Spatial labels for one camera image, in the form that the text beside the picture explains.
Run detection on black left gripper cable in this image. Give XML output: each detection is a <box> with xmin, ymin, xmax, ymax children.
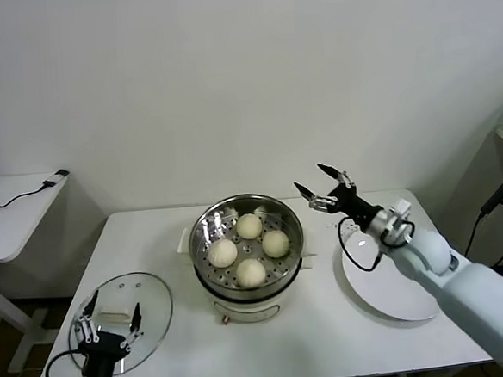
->
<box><xmin>44</xmin><ymin>349</ymin><xmax>87</xmax><ymax>377</ymax></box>

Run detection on steel steamer pot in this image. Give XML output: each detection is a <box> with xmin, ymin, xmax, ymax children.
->
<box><xmin>175</xmin><ymin>218</ymin><xmax>323</xmax><ymax>331</ymax></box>

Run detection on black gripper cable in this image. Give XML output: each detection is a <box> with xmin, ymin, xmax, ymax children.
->
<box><xmin>44</xmin><ymin>349</ymin><xmax>87</xmax><ymax>377</ymax></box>
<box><xmin>337</xmin><ymin>211</ymin><xmax>418</xmax><ymax>274</ymax></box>

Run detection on black cable with connector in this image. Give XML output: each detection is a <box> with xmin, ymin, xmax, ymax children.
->
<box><xmin>0</xmin><ymin>179</ymin><xmax>58</xmax><ymax>210</ymax></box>

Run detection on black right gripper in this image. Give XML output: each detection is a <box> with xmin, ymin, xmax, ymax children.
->
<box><xmin>291</xmin><ymin>158</ymin><xmax>385</xmax><ymax>237</ymax></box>

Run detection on white round plate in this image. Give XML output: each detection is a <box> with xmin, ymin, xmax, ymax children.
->
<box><xmin>330</xmin><ymin>220</ymin><xmax>443</xmax><ymax>326</ymax></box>

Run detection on dark crumb specks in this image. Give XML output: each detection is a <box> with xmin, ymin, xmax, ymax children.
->
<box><xmin>324</xmin><ymin>219</ymin><xmax>351</xmax><ymax>236</ymax></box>

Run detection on white side table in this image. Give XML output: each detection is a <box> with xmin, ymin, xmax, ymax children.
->
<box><xmin>0</xmin><ymin>170</ymin><xmax>84</xmax><ymax>375</ymax></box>

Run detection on white steamed baozi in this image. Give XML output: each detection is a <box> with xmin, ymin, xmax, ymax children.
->
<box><xmin>234</xmin><ymin>212</ymin><xmax>264</xmax><ymax>241</ymax></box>
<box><xmin>233</xmin><ymin>256</ymin><xmax>268</xmax><ymax>290</ymax></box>
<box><xmin>206</xmin><ymin>237</ymin><xmax>239</xmax><ymax>270</ymax></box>
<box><xmin>261</xmin><ymin>228</ymin><xmax>292</xmax><ymax>260</ymax></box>

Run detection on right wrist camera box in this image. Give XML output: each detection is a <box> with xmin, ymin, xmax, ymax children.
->
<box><xmin>389</xmin><ymin>196</ymin><xmax>414</xmax><ymax>223</ymax></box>

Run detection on stainless steel steamer basket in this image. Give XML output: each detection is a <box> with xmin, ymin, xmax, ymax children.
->
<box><xmin>185</xmin><ymin>188</ymin><xmax>307</xmax><ymax>300</ymax></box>

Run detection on glass lid with cream handle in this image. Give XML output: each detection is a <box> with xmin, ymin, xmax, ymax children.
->
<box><xmin>63</xmin><ymin>269</ymin><xmax>179</xmax><ymax>377</ymax></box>

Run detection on black power adapter cable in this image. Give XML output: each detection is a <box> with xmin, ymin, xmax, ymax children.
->
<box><xmin>453</xmin><ymin>160</ymin><xmax>503</xmax><ymax>269</ymax></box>

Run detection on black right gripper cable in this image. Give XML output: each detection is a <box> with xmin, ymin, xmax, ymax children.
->
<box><xmin>337</xmin><ymin>211</ymin><xmax>418</xmax><ymax>274</ymax></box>

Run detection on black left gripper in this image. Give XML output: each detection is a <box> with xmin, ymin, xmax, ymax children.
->
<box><xmin>71</xmin><ymin>286</ymin><xmax>148</xmax><ymax>377</ymax></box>

